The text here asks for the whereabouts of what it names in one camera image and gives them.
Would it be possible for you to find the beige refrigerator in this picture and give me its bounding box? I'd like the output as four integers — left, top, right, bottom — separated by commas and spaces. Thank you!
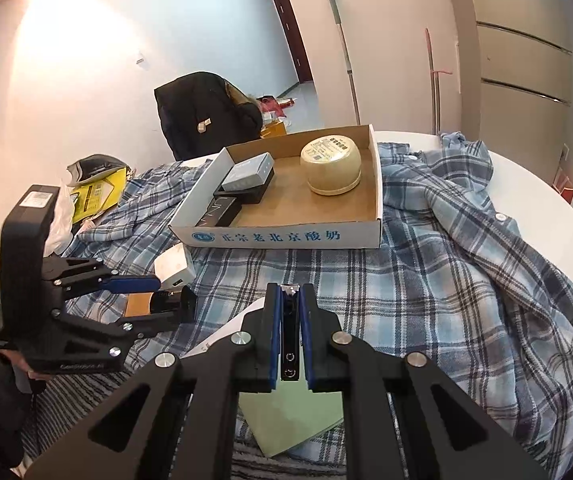
459, 0, 573, 171

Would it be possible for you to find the white remote control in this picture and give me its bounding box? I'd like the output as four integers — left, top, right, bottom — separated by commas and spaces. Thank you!
181, 302, 267, 361

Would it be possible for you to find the white cardboard tray box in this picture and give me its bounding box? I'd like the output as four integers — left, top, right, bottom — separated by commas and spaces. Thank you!
168, 124, 383, 249

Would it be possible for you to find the green paper sheet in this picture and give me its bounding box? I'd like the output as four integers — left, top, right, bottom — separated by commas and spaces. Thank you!
239, 390, 344, 458

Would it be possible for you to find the green mop handle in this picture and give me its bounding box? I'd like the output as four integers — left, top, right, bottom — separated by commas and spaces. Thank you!
326, 0, 362, 127

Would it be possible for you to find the black jacket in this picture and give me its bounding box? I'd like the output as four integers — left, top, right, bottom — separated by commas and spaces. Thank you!
154, 72, 264, 161

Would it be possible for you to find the orange translucent box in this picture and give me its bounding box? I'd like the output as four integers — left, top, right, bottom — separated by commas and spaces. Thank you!
124, 291, 153, 318

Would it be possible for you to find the blue plaid shirt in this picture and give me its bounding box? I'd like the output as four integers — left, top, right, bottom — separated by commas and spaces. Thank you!
61, 130, 573, 480

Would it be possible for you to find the black lettered box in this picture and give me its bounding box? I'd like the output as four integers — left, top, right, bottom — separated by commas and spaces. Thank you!
194, 195, 244, 228

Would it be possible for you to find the red box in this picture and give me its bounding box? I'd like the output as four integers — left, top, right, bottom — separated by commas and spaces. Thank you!
552, 167, 573, 203

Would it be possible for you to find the grey striped cloth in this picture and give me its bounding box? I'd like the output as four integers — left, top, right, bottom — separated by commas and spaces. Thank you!
14, 360, 407, 480

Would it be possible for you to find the red bag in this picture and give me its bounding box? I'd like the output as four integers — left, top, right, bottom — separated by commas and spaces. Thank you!
259, 94, 297, 116

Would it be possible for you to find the white plastic bag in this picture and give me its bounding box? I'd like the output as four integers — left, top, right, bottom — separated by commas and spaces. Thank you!
41, 180, 92, 261

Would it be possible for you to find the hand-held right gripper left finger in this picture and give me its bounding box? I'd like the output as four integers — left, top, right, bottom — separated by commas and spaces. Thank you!
26, 282, 283, 480

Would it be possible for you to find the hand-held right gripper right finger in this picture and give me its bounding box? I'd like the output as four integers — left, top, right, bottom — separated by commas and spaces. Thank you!
300, 283, 549, 480

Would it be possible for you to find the round yellow container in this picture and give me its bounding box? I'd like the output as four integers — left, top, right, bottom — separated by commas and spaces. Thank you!
299, 135, 362, 197

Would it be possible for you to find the small grey box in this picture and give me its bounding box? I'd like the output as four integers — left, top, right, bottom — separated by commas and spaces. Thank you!
221, 152, 274, 193

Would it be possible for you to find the person's left hand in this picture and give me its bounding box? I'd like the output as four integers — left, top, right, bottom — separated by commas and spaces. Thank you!
0, 352, 44, 393

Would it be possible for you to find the dark wooden door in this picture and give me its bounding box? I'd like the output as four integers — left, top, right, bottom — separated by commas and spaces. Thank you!
266, 0, 314, 85

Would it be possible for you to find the grey bag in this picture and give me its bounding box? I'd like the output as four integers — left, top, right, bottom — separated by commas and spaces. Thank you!
66, 154, 127, 183

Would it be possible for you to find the small white box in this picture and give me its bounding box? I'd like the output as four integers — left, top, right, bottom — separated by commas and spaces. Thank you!
154, 242, 197, 288

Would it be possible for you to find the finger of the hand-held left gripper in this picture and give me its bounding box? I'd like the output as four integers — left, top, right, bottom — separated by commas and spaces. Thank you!
51, 287, 198, 347
41, 257, 162, 302

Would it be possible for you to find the yellow paper bag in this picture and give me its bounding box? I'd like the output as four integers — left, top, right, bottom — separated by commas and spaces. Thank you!
69, 167, 128, 226

